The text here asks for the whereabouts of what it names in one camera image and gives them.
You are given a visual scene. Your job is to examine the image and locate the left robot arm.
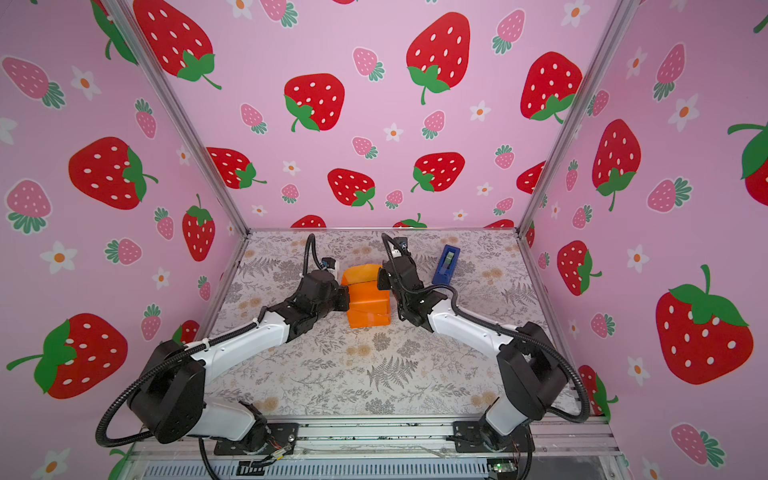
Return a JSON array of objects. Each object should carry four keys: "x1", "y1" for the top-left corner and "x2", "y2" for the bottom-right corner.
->
[{"x1": 128, "y1": 270, "x2": 350, "y2": 452}]

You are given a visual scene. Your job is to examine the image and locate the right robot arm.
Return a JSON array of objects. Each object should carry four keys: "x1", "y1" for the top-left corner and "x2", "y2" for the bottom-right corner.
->
[{"x1": 378, "y1": 253, "x2": 578, "y2": 442}]

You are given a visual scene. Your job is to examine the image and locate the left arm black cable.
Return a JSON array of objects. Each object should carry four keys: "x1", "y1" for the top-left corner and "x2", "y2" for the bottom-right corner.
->
[{"x1": 94, "y1": 233, "x2": 319, "y2": 448}]

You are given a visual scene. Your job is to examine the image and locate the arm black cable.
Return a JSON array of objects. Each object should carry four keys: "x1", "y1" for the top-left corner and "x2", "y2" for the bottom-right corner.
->
[
  {"x1": 380, "y1": 232, "x2": 592, "y2": 424},
  {"x1": 94, "y1": 233, "x2": 319, "y2": 448}
]

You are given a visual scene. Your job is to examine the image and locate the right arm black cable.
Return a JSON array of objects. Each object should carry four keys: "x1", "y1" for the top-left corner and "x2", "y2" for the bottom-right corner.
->
[{"x1": 380, "y1": 232, "x2": 592, "y2": 424}]

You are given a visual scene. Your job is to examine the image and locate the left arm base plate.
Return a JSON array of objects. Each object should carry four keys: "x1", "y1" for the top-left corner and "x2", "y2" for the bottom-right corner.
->
[{"x1": 214, "y1": 422, "x2": 300, "y2": 456}]

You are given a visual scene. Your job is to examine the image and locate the aluminium front rail frame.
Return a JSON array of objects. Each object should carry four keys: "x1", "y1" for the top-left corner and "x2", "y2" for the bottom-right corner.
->
[{"x1": 117, "y1": 415, "x2": 633, "y2": 479}]

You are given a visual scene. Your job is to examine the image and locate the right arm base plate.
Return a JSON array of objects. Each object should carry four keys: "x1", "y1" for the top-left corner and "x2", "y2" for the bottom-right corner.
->
[{"x1": 445, "y1": 420, "x2": 536, "y2": 454}]

